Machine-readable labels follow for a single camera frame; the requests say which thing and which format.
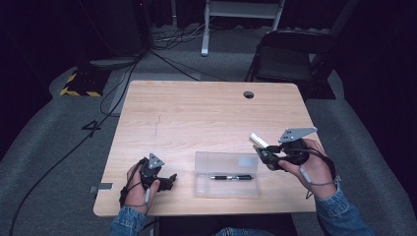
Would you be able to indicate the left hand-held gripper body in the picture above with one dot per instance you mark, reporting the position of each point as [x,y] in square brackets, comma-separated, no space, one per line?
[150,172]

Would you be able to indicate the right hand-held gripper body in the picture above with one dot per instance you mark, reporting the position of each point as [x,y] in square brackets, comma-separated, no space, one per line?
[295,152]

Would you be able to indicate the white glue stick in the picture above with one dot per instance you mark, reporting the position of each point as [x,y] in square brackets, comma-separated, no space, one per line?
[259,140]

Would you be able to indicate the black pen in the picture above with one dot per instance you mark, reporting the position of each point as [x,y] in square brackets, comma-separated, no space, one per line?
[231,177]

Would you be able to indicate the clear plastic pencil case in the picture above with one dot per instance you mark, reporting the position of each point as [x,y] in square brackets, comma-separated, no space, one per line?
[226,164]

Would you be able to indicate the person's left hand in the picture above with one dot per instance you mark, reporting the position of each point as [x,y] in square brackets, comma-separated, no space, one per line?
[137,196]

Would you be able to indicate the person's right hand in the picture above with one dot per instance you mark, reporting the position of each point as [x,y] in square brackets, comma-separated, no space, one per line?
[318,173]

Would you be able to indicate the grey tape strip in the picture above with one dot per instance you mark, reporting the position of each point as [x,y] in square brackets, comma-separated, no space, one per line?
[103,187]

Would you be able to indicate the person's denim leg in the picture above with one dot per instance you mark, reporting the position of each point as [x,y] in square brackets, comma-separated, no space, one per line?
[242,232]

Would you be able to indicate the black folding chair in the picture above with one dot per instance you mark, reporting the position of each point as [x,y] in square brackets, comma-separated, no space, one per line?
[285,62]

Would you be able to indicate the black yellow striped base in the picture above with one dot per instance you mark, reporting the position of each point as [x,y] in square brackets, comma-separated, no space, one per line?
[86,83]

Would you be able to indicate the dark equipment stand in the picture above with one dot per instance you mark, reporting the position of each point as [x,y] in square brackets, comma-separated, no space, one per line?
[114,36]

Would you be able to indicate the white metal stand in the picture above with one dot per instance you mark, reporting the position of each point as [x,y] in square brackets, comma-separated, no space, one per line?
[239,10]

